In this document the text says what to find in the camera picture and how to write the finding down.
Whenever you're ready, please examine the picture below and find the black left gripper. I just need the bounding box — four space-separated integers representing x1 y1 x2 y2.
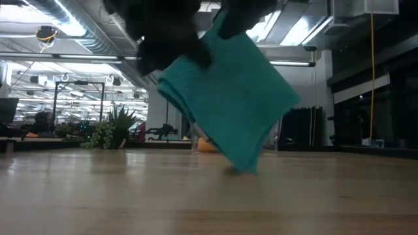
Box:
103 0 214 77

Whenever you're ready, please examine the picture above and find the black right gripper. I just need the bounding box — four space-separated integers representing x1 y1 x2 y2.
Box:
217 0 280 40

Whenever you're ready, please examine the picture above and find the teal microfiber towel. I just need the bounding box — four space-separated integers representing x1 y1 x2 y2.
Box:
156 9 302 176

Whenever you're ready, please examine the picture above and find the orange microfiber towel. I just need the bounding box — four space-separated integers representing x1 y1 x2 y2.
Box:
197 136 219 153

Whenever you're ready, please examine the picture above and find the long ceiling light bar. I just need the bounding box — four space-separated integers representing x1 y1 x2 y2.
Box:
0 52 316 68

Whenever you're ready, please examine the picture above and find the green succulent plant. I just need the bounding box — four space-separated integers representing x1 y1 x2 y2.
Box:
80 104 142 150

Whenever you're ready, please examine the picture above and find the black curtain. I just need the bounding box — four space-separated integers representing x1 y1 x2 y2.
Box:
281 106 324 146

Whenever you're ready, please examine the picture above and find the person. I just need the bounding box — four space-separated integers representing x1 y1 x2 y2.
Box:
22 110 58 138

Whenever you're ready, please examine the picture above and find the background work table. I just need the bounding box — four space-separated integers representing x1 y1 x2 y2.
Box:
0 136 89 153

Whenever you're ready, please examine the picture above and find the black background monitor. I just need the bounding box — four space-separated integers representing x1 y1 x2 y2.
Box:
0 97 20 125

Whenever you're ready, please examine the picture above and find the black background gantry frame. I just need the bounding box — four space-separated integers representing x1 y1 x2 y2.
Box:
52 80 105 122

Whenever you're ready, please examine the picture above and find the black yellow cable reel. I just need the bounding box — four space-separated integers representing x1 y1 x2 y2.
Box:
35 25 59 53

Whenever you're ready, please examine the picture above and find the yellow extension cable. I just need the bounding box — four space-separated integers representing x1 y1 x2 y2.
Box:
368 0 376 141

